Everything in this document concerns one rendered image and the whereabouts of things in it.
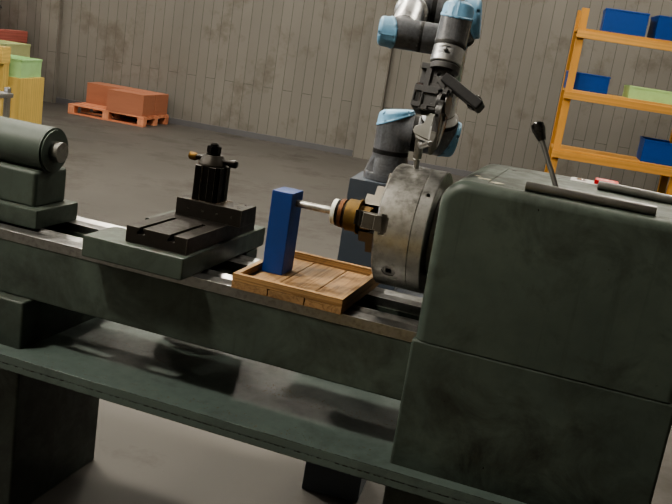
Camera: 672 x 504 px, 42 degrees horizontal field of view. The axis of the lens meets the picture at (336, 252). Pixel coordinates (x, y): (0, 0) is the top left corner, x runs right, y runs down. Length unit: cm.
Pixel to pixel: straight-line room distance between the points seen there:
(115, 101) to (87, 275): 960
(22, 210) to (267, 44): 967
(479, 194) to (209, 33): 1060
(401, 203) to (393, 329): 31
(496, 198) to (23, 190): 138
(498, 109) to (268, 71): 315
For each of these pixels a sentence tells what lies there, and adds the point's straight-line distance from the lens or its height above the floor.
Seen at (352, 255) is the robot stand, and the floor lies 85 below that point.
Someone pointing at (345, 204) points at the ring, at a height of 111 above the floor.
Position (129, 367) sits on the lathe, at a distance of 254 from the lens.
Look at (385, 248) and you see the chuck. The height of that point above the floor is 105.
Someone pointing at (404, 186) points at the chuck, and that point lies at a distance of 212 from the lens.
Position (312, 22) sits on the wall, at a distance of 1198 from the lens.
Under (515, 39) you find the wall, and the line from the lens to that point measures 1160.
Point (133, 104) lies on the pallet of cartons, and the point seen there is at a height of 27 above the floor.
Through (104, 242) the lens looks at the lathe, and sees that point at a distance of 234.
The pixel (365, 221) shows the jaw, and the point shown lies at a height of 110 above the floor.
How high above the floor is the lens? 152
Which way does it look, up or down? 14 degrees down
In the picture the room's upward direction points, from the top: 9 degrees clockwise
